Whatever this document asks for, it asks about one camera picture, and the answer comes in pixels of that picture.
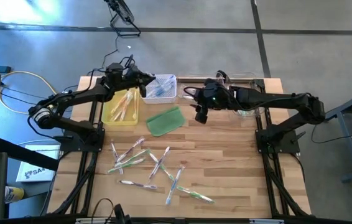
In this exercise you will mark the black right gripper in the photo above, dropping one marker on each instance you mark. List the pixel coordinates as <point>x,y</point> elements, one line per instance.
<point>213,98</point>

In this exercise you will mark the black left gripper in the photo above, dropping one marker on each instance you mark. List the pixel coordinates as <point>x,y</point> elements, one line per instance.
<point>121,76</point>

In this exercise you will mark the blue toothbrush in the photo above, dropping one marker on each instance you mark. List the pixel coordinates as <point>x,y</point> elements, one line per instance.
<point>155,94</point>
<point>168,84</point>
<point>160,84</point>
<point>163,90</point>
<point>173,185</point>
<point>159,92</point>

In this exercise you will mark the orange toothbrush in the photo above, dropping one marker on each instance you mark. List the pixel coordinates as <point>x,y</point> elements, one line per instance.
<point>124,105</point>
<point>118,105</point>
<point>135,104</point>

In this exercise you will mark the green toothbrush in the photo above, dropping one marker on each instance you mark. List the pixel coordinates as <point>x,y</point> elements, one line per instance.
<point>132,157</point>
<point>194,193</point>
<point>162,167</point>
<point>126,165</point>

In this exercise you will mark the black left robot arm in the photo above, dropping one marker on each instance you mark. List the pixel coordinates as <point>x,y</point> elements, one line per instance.
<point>70,98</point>

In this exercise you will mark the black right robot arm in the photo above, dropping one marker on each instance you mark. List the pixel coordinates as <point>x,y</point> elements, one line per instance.
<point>272,99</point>

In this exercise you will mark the white perforated plastic basket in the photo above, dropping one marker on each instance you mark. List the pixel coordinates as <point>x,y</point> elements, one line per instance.
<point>163,99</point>

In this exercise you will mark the clear plastic bin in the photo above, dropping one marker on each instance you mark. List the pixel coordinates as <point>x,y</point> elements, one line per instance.
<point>253,81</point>
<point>185,82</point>

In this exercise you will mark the green cloth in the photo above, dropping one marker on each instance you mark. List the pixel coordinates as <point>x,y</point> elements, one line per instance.
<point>165,121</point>

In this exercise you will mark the yellow plastic bin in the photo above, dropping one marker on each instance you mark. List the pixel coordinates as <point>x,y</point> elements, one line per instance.
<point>117,119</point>

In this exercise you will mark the black floor fan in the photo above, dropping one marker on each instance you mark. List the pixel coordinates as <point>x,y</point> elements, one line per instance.
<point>121,11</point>

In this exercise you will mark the white box with label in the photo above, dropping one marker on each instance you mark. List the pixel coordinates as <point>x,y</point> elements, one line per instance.
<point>37,168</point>

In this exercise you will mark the yellow white can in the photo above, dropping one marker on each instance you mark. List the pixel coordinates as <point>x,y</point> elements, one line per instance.
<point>14,194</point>

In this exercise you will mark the silver aluminium bracket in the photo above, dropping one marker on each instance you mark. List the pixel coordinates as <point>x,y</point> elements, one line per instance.
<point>93,220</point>
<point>266,221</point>

